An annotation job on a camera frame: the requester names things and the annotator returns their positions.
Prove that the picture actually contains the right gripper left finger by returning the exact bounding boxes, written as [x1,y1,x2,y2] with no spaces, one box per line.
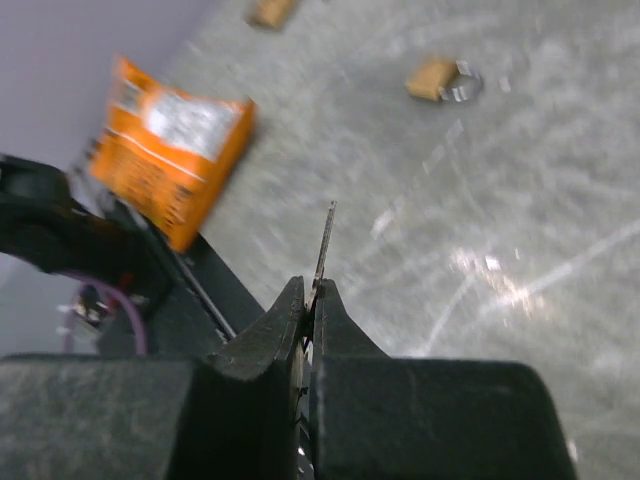
[1,277,305,479]

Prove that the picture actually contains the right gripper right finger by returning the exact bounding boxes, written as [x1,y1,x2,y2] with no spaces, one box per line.
[310,280,576,479]

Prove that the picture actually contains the small metal key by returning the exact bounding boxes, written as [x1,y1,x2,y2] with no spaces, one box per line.
[306,200,337,311]

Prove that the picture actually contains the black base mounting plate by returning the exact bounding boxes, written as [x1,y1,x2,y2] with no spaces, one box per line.
[106,202,264,355]

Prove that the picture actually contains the orange chips bag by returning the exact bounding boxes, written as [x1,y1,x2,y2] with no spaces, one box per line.
[90,56,257,253]

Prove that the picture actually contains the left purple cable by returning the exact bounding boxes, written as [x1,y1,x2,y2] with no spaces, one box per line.
[59,272,151,357]

